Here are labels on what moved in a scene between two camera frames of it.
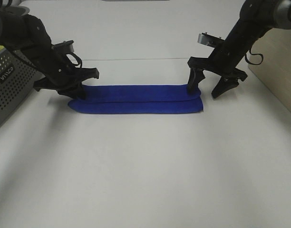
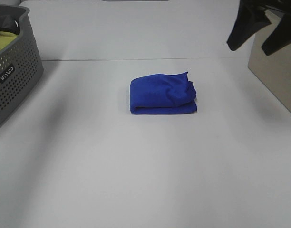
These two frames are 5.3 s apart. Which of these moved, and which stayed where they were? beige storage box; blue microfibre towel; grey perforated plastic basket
Moved: blue microfibre towel
Stayed: grey perforated plastic basket; beige storage box
